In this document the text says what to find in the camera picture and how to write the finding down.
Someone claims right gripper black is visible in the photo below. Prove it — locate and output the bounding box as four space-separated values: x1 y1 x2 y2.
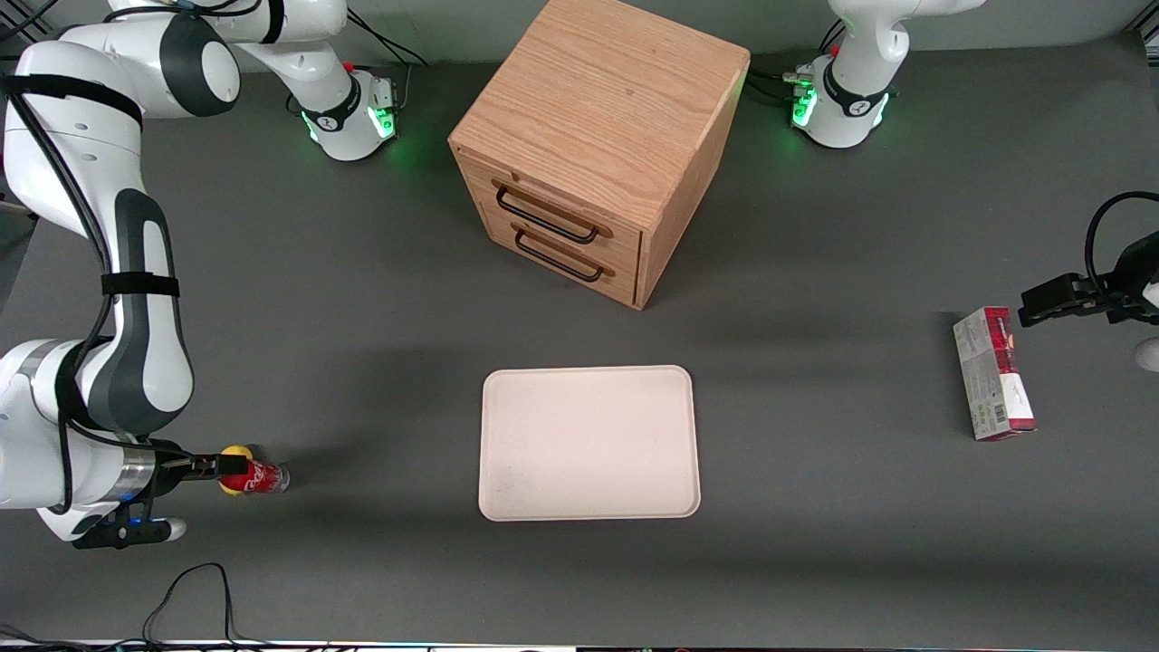
143 440 250 500

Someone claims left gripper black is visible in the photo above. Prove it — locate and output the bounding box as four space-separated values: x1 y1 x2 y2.
1019 230 1159 328

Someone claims red coke bottle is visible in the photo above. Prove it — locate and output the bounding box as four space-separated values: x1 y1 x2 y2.
221 459 292 496

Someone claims cream rectangular tray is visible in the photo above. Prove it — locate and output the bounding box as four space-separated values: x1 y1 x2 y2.
478 365 703 523

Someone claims yellow round fruit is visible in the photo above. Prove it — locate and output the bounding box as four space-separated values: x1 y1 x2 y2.
219 444 255 498

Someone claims red and grey carton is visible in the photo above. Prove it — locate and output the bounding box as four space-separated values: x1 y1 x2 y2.
953 306 1038 443

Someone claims wooden two-drawer cabinet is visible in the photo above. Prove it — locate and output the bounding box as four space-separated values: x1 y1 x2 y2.
448 0 752 312

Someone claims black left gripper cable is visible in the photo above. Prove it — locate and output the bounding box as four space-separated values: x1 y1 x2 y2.
1084 190 1159 292

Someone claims black looped table cable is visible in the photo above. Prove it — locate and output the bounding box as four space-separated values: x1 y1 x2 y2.
0 561 363 652

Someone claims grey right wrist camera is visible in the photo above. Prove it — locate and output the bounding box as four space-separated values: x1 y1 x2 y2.
72 515 188 551

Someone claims black left arm base cable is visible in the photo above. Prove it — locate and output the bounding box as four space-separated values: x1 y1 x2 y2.
750 16 850 102

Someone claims black arm base cable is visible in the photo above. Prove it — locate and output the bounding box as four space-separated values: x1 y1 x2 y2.
340 13 431 111
750 16 850 102

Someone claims black wire drawer handle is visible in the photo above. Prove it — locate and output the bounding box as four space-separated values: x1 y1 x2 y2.
512 224 616 283
493 180 614 245

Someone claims black right arm base cable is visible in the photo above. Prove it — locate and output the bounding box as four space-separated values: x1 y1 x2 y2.
340 13 431 111

